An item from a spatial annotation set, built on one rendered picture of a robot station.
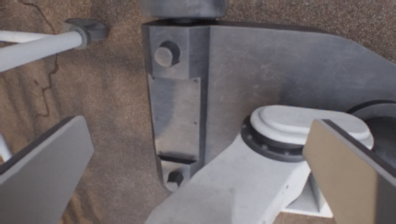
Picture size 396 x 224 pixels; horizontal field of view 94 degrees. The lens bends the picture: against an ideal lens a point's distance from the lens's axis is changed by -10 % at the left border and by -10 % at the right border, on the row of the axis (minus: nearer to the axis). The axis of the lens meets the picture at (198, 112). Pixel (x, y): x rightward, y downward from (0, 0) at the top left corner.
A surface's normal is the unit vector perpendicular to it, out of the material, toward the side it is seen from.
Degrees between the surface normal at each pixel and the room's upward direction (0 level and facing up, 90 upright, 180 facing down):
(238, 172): 90
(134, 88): 0
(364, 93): 0
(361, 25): 0
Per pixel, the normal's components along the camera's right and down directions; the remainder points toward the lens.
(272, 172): 0.01, -0.87
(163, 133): -0.20, 0.47
